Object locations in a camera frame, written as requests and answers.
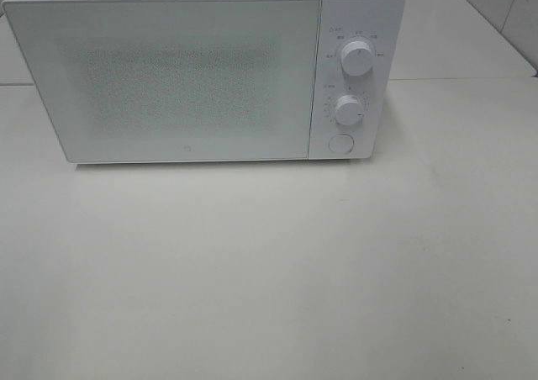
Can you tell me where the round microwave door button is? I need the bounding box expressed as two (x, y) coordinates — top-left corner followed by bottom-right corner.
(329, 134), (355, 155)

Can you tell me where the white microwave knob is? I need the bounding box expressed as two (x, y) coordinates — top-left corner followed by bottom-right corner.
(339, 38), (374, 77)
(334, 95), (366, 126)

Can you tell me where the white microwave door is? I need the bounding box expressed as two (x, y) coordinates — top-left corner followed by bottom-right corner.
(6, 0), (319, 164)

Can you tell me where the white microwave oven body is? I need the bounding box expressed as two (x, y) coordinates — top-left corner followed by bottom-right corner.
(2, 0), (404, 163)

